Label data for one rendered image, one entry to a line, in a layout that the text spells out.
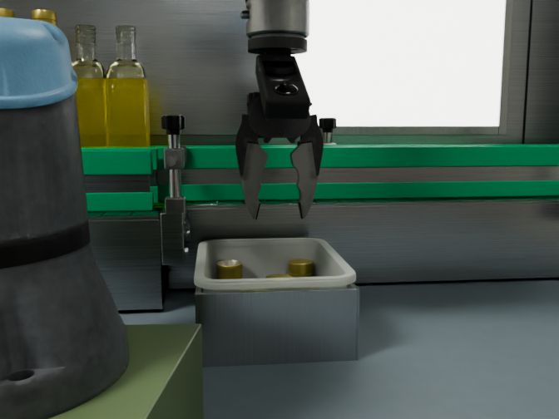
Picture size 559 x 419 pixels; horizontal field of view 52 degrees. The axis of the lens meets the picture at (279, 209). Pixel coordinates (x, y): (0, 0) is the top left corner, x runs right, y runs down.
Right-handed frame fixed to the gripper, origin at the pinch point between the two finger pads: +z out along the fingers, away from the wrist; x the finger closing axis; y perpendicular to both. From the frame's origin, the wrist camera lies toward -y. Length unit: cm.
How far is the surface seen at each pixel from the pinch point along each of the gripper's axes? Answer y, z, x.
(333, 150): 18.3, -6.2, -10.0
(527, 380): -17.4, 14.7, -22.7
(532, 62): 38, -22, -52
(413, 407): -21.8, 14.7, -9.8
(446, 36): 35, -26, -33
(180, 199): 5.9, -0.6, 12.1
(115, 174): 8.5, -3.6, 20.7
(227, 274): 6.1, 9.5, 6.3
